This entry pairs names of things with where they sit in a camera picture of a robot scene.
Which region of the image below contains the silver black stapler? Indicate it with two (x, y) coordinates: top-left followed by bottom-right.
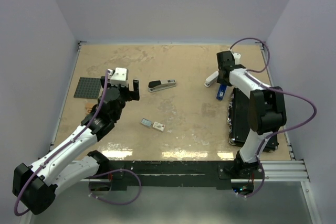
(148, 80), (176, 92)

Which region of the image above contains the blue black stapler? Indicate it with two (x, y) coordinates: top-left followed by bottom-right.
(216, 84), (227, 101)

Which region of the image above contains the white staple box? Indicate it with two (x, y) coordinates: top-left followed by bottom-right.
(152, 122), (165, 132)

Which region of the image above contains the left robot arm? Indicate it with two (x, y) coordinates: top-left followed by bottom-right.
(12, 71), (140, 216)

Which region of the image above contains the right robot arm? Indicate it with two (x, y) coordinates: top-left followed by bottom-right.
(216, 50), (287, 178)

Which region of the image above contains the white stapler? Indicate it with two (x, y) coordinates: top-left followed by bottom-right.
(204, 71), (218, 87)

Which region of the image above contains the small wooden block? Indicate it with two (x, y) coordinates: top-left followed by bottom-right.
(85, 103), (96, 115)

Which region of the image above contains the grey lego baseplate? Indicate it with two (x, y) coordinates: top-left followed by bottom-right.
(73, 77), (101, 99)

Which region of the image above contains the black case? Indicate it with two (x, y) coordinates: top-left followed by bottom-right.
(227, 87), (279, 153)

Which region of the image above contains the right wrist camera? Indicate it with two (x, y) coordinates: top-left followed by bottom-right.
(231, 51), (241, 65)

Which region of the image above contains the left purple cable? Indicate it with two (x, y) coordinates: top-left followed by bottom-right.
(13, 69), (111, 217)

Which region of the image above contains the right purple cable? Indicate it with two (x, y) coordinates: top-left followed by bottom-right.
(228, 37), (318, 162)

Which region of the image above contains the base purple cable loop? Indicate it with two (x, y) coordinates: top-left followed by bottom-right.
(88, 167), (142, 206)

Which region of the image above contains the black base frame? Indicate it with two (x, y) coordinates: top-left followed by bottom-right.
(77, 159), (266, 192)

